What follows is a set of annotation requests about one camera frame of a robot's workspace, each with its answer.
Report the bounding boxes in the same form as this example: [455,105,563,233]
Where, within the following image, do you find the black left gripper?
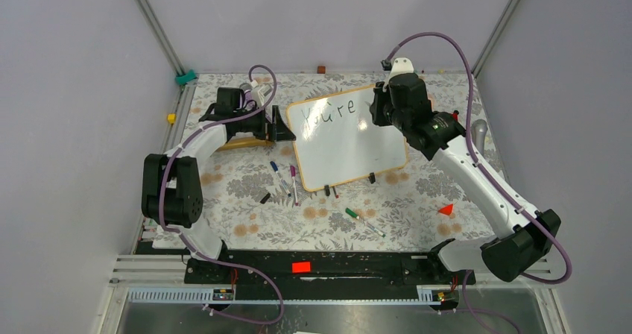
[233,104,295,142]

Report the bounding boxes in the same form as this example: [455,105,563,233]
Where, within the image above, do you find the yellow framed whiteboard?
[286,86,408,192]

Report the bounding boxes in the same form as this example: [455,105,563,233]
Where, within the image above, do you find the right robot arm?
[370,72,561,283]

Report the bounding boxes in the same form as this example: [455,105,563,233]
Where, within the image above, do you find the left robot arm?
[141,84,297,283]

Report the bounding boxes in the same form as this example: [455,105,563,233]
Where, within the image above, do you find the magenta capped white marker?
[290,165,300,207]

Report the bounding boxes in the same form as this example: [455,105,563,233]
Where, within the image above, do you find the purple glitter microphone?
[239,82,253,95]

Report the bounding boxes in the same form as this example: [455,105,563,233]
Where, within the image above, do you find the silver microphone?
[470,119,488,155]

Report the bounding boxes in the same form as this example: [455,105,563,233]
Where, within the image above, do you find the green capped white marker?
[345,208,386,238]

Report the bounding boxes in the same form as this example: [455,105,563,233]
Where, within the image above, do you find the yellow small cube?
[167,113,177,125]

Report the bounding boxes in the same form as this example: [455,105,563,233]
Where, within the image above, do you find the teal corner clip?
[175,69,197,86]

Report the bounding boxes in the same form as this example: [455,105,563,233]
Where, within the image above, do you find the red triangular block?
[438,204,454,216]

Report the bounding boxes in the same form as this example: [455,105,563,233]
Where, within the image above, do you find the red tape label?
[291,261,312,274]

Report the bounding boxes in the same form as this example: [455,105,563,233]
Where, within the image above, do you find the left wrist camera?
[250,80,273,107]

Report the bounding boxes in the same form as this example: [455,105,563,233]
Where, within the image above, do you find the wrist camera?
[381,57,414,78]
[250,80,273,107]

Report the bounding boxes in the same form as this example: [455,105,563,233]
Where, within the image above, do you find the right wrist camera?
[381,57,414,78]

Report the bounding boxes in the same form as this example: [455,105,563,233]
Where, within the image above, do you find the whiteboard wire stand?
[323,172,376,197]

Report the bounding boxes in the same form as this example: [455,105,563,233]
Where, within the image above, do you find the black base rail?
[184,249,476,300]

